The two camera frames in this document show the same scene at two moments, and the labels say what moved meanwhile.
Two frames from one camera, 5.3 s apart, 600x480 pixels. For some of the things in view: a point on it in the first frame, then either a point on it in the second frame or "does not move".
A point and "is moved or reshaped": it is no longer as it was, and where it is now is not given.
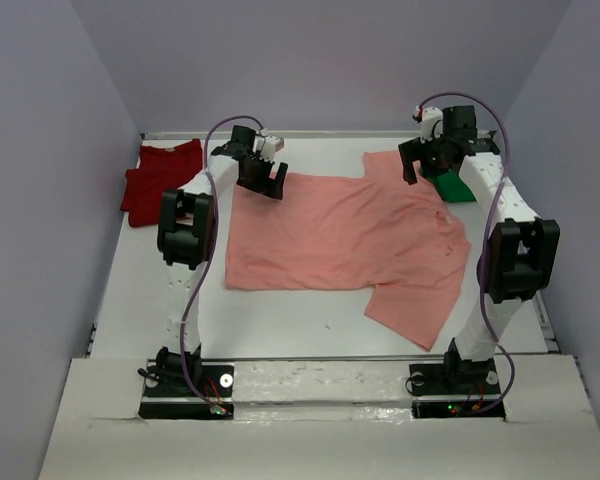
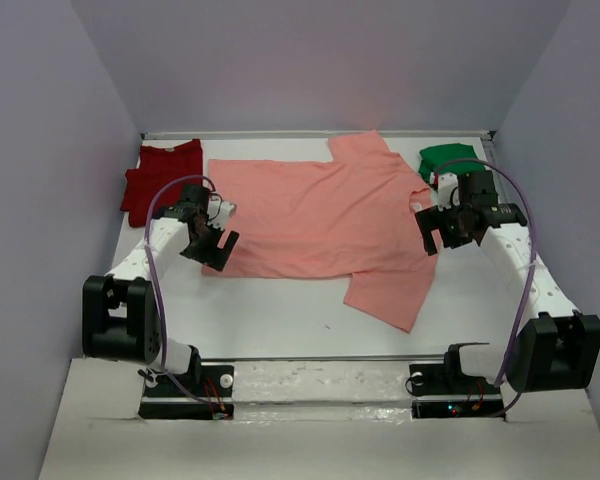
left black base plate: [214, 401] does not move
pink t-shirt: [377, 232] is moved or reshaped
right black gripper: [416, 150] to [431, 219]
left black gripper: [268, 187] to [210, 257]
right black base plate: [457, 388] does not move
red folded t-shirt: [159, 170] does not move
